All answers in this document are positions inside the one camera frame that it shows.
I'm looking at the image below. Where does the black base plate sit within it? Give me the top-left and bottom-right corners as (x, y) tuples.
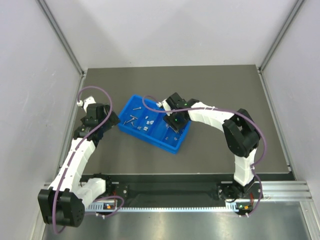
(107, 182), (238, 200)

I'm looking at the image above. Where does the blue compartment bin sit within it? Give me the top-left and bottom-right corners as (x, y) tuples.
(117, 94), (190, 154)

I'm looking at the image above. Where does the slotted cable duct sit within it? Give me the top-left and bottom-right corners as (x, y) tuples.
(87, 199), (253, 213)

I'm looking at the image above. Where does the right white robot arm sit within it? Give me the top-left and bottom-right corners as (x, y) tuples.
(156, 93), (261, 199)

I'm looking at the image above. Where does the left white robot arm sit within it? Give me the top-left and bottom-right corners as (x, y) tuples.
(37, 96), (120, 227)

